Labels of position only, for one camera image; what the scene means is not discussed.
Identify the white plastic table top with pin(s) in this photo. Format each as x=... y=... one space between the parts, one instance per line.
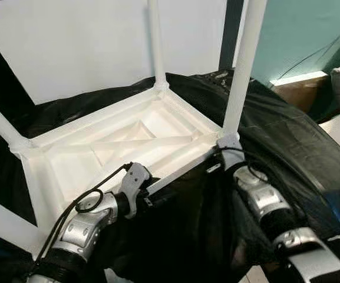
x=69 y=159

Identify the white tapered table leg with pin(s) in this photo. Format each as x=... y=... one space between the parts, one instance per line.
x=246 y=59
x=7 y=221
x=2 y=121
x=157 y=41

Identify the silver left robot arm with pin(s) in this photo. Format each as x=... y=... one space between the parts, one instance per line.
x=84 y=227

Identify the black plastic table cover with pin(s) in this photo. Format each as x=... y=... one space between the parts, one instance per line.
x=293 y=141

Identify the brown wooden furniture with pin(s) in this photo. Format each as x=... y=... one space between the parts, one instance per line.
x=302 y=94

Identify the teal glass panel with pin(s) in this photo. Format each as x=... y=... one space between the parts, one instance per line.
x=305 y=29

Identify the black door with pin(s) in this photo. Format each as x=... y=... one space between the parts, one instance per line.
x=5 y=82

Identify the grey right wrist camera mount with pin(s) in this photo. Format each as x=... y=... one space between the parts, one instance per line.
x=231 y=152

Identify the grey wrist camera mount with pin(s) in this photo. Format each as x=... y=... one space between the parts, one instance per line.
x=135 y=180
x=231 y=152

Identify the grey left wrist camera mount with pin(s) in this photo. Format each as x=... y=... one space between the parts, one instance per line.
x=135 y=180

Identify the black wall pillar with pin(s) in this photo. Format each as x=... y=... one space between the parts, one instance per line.
x=231 y=29

